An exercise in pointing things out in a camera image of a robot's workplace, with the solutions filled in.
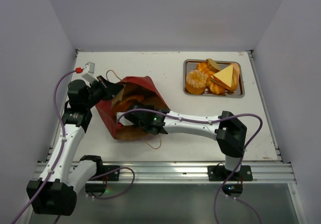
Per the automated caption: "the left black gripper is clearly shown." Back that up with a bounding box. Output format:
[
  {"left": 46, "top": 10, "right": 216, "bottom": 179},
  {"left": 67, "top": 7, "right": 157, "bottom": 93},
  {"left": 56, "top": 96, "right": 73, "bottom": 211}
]
[{"left": 83, "top": 75, "right": 123, "bottom": 108}]

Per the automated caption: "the red paper bag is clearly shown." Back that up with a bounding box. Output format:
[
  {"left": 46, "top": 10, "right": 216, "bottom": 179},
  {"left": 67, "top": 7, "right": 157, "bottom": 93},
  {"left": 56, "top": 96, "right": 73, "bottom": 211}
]
[{"left": 96, "top": 76, "right": 170, "bottom": 141}]

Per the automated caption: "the round crumble fake bread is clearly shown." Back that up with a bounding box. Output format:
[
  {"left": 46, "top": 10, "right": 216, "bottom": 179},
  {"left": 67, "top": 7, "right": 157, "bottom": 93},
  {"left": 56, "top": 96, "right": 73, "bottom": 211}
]
[{"left": 185, "top": 70, "right": 207, "bottom": 95}]

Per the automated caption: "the braided fake bread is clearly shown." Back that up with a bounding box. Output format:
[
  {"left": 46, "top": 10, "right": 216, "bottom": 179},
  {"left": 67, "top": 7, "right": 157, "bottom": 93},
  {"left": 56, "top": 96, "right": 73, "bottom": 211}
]
[{"left": 196, "top": 62, "right": 225, "bottom": 95}]

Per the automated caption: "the brown fake bread slice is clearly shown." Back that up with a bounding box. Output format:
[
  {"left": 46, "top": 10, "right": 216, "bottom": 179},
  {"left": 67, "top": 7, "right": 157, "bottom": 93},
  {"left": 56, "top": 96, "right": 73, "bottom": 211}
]
[{"left": 206, "top": 58, "right": 222, "bottom": 73}]

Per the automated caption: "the triangular fake sandwich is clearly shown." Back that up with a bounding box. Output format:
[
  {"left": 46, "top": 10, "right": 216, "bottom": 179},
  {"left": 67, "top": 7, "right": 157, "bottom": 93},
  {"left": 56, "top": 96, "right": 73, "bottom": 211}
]
[{"left": 211, "top": 65, "right": 233, "bottom": 89}]

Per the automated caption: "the oval fake bread loaf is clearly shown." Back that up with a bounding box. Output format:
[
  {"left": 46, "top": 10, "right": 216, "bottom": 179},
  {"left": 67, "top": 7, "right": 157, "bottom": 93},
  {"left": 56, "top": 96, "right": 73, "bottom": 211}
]
[{"left": 230, "top": 62, "right": 240, "bottom": 91}]

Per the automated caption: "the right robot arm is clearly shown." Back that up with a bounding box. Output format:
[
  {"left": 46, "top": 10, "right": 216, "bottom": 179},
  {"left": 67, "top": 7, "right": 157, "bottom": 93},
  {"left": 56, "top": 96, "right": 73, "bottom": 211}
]
[{"left": 116, "top": 104, "right": 247, "bottom": 180}]

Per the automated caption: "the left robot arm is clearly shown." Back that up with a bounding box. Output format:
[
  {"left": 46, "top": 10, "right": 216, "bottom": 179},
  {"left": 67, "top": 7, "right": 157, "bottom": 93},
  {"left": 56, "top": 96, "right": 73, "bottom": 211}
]
[{"left": 27, "top": 76, "right": 124, "bottom": 216}]

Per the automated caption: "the metal tray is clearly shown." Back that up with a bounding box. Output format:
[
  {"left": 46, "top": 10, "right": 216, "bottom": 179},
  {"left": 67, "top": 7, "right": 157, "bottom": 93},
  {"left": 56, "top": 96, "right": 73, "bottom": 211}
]
[{"left": 183, "top": 59, "right": 245, "bottom": 98}]

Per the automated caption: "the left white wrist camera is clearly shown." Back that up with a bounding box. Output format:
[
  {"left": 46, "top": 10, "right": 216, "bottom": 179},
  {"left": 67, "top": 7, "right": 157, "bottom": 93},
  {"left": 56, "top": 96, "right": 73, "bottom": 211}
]
[{"left": 73, "top": 62, "right": 98, "bottom": 84}]

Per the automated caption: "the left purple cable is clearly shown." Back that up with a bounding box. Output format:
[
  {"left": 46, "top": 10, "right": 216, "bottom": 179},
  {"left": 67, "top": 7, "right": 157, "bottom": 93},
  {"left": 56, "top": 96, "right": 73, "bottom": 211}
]
[{"left": 10, "top": 67, "right": 136, "bottom": 224}]

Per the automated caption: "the purple cable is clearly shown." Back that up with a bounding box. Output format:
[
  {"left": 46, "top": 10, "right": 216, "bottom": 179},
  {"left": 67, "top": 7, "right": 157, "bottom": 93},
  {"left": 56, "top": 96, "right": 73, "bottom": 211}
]
[
  {"left": 10, "top": 67, "right": 136, "bottom": 224},
  {"left": 115, "top": 108, "right": 264, "bottom": 224}
]

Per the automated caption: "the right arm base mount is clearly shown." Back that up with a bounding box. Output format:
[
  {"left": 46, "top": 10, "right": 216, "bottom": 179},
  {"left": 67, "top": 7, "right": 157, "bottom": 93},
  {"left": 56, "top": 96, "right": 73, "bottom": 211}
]
[{"left": 207, "top": 162, "right": 253, "bottom": 197}]

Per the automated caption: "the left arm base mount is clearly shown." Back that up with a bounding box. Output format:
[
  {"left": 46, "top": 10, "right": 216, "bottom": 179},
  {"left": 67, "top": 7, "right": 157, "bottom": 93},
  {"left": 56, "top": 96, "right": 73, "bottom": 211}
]
[{"left": 90, "top": 167, "right": 123, "bottom": 200}]

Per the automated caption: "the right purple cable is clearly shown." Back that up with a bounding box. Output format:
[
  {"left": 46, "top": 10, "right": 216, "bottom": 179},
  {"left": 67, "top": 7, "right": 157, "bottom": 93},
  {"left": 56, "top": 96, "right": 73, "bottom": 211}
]
[{"left": 115, "top": 108, "right": 264, "bottom": 224}]

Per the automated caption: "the aluminium mounting rail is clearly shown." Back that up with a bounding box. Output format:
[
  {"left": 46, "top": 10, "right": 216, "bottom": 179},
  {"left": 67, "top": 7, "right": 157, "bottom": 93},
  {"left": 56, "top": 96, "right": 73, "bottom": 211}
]
[{"left": 32, "top": 160, "right": 299, "bottom": 184}]

